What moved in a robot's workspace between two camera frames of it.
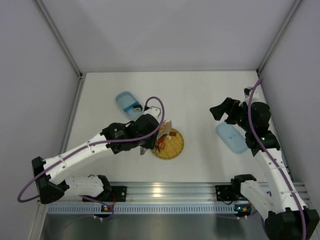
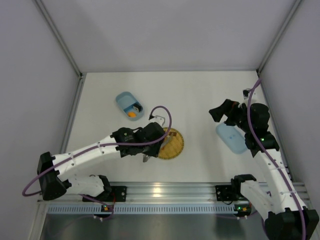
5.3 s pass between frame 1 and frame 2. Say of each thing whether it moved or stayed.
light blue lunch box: stayed
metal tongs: moved
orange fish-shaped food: moved
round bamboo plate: stayed
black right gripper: stayed
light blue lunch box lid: stayed
